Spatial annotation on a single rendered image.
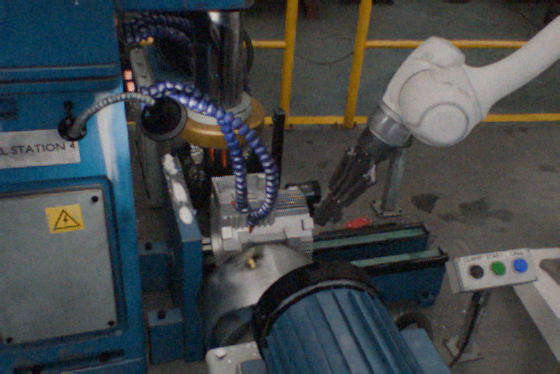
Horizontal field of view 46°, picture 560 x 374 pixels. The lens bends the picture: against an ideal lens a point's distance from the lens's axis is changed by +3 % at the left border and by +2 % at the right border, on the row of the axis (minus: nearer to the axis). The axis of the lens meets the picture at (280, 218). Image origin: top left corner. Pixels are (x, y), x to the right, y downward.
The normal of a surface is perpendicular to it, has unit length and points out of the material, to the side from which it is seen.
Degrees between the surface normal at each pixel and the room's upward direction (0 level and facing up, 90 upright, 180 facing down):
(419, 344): 0
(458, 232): 0
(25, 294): 90
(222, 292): 47
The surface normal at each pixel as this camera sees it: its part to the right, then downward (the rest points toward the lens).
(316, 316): -0.31, -0.69
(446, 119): -0.15, 0.51
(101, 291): 0.28, 0.59
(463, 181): 0.07, -0.80
